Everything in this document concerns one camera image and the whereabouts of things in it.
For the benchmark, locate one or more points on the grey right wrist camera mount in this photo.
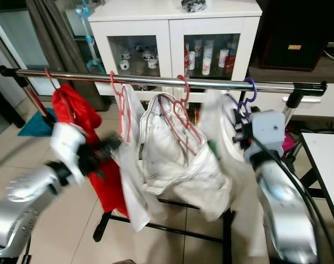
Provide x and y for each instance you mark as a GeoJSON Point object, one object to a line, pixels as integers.
{"type": "Point", "coordinates": [268, 132]}

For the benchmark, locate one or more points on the white mug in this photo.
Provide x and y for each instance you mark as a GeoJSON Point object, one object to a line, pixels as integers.
{"type": "Point", "coordinates": [124, 64]}

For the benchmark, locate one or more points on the metal clothes rack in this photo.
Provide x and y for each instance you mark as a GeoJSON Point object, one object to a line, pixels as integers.
{"type": "Point", "coordinates": [189, 82]}

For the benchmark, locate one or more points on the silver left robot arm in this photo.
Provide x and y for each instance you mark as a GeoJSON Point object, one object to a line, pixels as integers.
{"type": "Point", "coordinates": [23, 209]}

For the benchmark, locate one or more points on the white tumbler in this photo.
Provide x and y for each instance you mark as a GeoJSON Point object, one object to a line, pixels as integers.
{"type": "Point", "coordinates": [207, 59]}

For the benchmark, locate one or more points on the long white garment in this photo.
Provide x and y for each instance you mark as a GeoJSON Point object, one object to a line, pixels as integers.
{"type": "Point", "coordinates": [222, 118]}

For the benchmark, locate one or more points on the black speaker box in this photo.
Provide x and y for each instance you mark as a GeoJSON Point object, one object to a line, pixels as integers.
{"type": "Point", "coordinates": [293, 33]}

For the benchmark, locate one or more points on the grey curtain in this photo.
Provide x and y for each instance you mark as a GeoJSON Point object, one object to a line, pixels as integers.
{"type": "Point", "coordinates": [51, 33]}

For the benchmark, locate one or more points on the light blue mop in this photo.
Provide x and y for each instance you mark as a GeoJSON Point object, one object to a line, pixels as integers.
{"type": "Point", "coordinates": [89, 41]}

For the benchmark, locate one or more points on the white denim jacket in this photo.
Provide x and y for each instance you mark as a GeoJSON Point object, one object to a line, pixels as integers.
{"type": "Point", "coordinates": [189, 170]}

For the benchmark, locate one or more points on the thin white garment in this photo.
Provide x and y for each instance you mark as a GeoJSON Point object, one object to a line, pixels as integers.
{"type": "Point", "coordinates": [136, 203]}

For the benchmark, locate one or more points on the red shirt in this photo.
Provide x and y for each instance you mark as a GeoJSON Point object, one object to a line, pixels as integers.
{"type": "Point", "coordinates": [73, 107]}

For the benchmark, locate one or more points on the white table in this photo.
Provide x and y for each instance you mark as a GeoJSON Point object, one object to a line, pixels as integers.
{"type": "Point", "coordinates": [326, 176]}

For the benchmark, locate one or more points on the pink clothes hanger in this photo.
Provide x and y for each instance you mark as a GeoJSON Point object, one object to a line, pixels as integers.
{"type": "Point", "coordinates": [113, 82]}

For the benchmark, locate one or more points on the purple clothes hanger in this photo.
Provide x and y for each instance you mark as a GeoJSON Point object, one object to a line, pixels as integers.
{"type": "Point", "coordinates": [255, 91]}

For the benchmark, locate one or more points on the dark metallic ornament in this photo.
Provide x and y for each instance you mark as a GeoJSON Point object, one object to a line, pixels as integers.
{"type": "Point", "coordinates": [193, 5]}

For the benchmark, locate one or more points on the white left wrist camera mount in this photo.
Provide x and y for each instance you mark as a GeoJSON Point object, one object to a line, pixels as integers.
{"type": "Point", "coordinates": [66, 146]}

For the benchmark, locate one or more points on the white glass-door cabinet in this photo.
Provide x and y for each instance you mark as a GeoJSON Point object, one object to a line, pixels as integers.
{"type": "Point", "coordinates": [166, 27]}

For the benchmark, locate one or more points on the teal floor mat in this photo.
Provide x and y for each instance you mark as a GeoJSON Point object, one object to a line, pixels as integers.
{"type": "Point", "coordinates": [37, 126]}

